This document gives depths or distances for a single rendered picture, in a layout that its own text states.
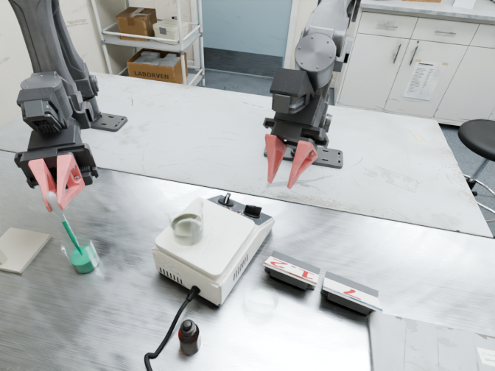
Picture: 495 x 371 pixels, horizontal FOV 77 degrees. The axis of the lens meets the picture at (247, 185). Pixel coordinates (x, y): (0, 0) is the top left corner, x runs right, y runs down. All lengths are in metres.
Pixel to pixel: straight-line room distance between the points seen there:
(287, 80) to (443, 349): 0.45
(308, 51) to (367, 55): 2.34
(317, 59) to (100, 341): 0.50
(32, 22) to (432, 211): 0.84
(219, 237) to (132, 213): 0.24
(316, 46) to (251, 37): 2.93
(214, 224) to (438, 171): 0.61
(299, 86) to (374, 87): 2.48
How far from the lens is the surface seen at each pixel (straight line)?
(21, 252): 0.68
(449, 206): 0.83
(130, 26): 2.73
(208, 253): 0.48
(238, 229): 0.51
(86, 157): 0.57
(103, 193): 0.74
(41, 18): 0.68
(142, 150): 0.84
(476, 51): 2.99
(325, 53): 0.48
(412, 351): 0.56
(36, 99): 0.55
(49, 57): 0.68
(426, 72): 2.95
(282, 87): 0.45
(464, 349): 0.60
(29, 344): 0.58
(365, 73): 2.86
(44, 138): 0.59
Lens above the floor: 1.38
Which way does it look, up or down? 42 degrees down
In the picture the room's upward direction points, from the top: 4 degrees clockwise
